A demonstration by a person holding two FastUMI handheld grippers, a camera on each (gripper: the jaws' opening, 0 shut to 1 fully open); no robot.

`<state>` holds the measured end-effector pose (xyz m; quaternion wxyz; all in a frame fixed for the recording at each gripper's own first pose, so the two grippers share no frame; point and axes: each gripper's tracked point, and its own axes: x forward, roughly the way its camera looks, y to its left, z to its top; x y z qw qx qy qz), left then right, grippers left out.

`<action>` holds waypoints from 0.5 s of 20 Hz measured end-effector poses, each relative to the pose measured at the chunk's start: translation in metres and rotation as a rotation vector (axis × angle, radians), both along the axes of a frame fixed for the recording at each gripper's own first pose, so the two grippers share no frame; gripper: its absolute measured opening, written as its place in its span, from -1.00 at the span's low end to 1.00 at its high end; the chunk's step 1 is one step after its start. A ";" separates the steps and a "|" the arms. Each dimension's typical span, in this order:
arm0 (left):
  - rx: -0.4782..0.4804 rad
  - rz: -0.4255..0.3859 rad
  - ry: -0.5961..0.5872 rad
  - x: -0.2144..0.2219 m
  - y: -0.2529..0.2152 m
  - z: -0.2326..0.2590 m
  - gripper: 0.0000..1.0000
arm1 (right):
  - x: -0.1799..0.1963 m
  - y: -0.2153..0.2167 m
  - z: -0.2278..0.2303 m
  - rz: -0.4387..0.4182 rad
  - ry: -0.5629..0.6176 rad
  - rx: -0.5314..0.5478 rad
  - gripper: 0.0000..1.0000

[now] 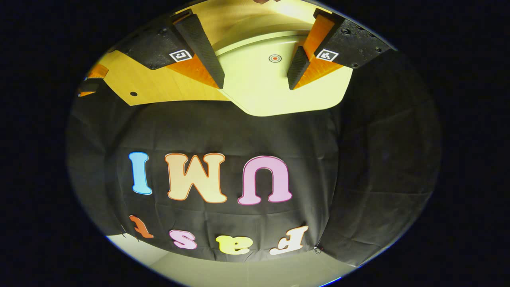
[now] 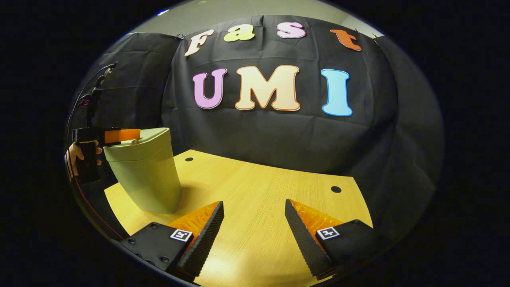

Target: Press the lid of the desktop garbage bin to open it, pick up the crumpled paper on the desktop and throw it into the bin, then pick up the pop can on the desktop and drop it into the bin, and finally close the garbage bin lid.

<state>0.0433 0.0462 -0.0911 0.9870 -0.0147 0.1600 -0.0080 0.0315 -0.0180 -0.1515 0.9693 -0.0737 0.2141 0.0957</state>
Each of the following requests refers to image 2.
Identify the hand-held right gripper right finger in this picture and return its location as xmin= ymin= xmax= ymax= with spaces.
xmin=285 ymin=199 xmax=389 ymax=280

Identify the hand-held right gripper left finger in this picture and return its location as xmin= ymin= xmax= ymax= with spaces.
xmin=121 ymin=201 xmax=225 ymax=278

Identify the green desktop garbage bin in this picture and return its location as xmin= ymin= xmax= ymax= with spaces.
xmin=102 ymin=127 xmax=182 ymax=215

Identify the wooden desktop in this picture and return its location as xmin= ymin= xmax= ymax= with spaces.
xmin=104 ymin=149 xmax=374 ymax=287

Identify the black backdrop cloth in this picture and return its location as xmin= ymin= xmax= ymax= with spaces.
xmin=65 ymin=15 xmax=445 ymax=258

